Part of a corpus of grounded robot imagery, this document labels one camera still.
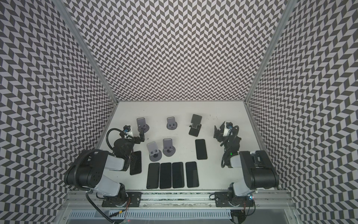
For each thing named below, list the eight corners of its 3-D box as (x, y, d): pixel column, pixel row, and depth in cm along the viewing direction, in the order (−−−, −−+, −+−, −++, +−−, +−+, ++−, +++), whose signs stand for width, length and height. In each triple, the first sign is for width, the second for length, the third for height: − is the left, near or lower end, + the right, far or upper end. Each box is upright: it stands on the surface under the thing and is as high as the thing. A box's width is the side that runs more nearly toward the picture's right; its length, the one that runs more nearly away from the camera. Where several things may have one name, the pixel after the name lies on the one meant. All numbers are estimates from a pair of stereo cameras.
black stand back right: (187, 133, 100) (187, 125, 92) (193, 120, 108) (194, 111, 100) (196, 137, 98) (197, 128, 90) (202, 123, 106) (204, 114, 98)
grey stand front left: (149, 161, 88) (145, 154, 79) (151, 149, 93) (147, 141, 84) (160, 161, 88) (158, 154, 79) (162, 149, 93) (159, 141, 84)
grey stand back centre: (167, 129, 102) (166, 124, 96) (168, 122, 106) (167, 116, 100) (177, 129, 102) (176, 124, 96) (177, 122, 106) (177, 116, 100)
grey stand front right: (164, 157, 90) (162, 150, 82) (165, 146, 95) (163, 138, 87) (175, 157, 90) (174, 150, 82) (175, 146, 95) (174, 138, 87)
